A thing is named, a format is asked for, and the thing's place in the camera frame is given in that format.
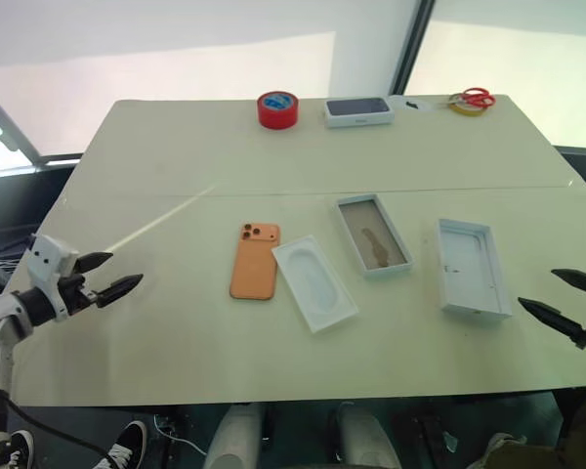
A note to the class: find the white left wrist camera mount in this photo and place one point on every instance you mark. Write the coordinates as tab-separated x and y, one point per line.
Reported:
46	264

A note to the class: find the white rounded leg cover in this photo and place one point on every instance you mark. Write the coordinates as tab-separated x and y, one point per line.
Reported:
364	435
234	435

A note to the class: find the white phone box base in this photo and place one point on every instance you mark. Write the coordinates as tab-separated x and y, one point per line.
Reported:
376	239

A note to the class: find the white moulded insert tray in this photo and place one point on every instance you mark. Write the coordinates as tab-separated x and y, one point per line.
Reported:
312	283

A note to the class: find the dark window frame bar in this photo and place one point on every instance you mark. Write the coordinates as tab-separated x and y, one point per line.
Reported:
10	127

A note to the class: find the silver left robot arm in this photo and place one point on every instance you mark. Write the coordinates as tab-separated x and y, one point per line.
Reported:
0	312

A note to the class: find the black and white sneaker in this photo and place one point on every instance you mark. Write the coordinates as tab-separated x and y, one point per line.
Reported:
124	447
20	449

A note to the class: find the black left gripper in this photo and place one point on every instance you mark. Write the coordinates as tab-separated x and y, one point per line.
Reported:
73	289

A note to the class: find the yellow tape roll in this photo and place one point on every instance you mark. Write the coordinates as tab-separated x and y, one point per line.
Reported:
469	115

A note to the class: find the orange smartphone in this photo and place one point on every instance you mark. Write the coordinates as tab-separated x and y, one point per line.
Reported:
254	268

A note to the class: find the white phone box lid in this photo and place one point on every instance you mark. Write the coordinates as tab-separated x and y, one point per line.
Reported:
469	264

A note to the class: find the white box with dark phone print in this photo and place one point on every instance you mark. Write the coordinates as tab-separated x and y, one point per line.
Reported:
356	110

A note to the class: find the dark window pillar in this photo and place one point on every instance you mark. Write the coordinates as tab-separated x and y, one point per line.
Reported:
412	46

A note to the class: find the red tape roll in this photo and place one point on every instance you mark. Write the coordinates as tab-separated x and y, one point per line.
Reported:
276	120

